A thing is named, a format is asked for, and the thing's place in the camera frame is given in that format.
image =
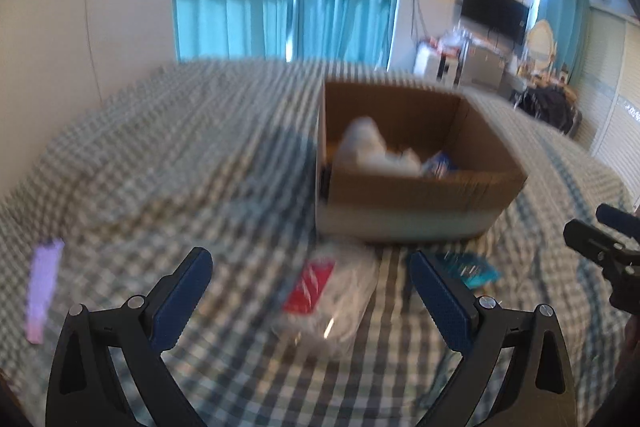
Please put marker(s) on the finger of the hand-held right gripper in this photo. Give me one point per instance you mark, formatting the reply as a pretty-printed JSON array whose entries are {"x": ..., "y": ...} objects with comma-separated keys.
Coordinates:
[{"x": 605, "y": 247}]

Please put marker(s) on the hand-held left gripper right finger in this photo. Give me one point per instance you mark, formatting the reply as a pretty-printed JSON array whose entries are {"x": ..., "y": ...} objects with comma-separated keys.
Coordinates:
[{"x": 442, "y": 302}]

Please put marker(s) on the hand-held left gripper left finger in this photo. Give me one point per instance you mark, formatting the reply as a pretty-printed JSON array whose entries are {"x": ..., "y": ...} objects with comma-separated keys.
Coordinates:
[{"x": 182, "y": 302}]

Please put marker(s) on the clear bag with red label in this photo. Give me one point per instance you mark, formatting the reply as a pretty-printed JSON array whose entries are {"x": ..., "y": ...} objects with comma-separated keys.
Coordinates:
[{"x": 327, "y": 297}]

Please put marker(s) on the cardboard box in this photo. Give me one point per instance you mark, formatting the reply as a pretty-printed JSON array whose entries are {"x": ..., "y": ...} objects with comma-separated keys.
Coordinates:
[{"x": 420, "y": 187}]

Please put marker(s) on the teal packet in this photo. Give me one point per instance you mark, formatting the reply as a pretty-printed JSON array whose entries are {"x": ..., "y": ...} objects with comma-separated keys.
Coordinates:
[{"x": 467, "y": 269}]

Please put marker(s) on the blue and white packet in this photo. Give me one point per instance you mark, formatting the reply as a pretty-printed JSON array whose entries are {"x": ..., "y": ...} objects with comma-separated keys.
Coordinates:
[{"x": 440, "y": 165}]

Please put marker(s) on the purple packet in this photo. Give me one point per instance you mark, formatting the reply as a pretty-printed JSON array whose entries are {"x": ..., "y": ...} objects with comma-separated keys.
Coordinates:
[{"x": 44, "y": 289}]

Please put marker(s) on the black bag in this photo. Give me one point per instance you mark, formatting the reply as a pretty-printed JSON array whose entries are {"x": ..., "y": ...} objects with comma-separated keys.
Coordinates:
[{"x": 552, "y": 104}]

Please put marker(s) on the wardrobe with louvred doors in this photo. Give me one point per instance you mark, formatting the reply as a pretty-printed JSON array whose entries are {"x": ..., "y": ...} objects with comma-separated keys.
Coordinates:
[{"x": 612, "y": 87}]

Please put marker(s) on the white bag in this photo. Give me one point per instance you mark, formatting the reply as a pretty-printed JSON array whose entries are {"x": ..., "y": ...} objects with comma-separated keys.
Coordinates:
[{"x": 372, "y": 147}]

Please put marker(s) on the oval mirror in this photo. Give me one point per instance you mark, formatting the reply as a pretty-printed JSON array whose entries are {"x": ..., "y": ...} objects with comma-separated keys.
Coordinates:
[{"x": 541, "y": 42}]

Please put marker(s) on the grey cabinet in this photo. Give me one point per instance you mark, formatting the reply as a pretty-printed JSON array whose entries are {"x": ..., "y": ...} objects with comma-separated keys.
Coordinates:
[{"x": 482, "y": 67}]

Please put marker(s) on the white appliance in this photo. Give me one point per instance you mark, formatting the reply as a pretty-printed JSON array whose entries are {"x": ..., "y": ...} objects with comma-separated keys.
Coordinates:
[{"x": 435, "y": 59}]

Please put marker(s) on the black television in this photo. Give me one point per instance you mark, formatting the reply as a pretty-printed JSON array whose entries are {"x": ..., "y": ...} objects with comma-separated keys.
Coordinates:
[{"x": 492, "y": 9}]

